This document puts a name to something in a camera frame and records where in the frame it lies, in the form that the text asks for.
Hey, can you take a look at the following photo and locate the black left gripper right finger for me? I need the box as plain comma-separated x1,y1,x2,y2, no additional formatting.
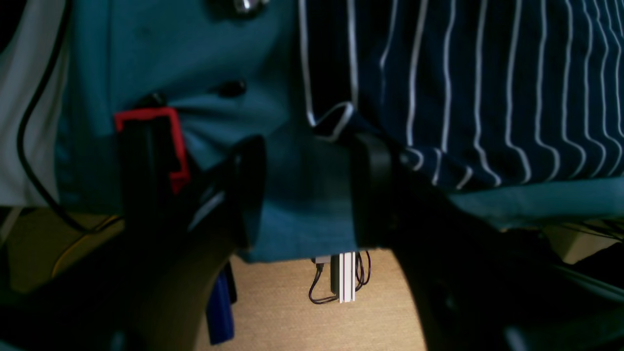
349,134,623,351

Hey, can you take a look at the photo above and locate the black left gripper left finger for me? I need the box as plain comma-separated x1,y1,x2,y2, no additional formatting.
49,136,269,351

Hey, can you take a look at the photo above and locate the navy white striped t-shirt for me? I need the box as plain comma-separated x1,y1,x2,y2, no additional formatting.
298,0,624,191

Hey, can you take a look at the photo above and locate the white aluminium table leg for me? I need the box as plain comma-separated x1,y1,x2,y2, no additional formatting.
330,252,356,304

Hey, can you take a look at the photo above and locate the orange black clamp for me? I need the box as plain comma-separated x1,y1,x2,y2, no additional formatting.
114,107,190,233

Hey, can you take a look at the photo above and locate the teal table cloth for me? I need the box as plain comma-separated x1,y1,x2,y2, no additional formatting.
55,0,623,261

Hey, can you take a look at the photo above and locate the orange black utility knife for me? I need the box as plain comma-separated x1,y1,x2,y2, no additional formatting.
209,0,271,16

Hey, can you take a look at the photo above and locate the blue clamp handle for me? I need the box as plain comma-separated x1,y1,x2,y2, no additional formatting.
206,262,237,345

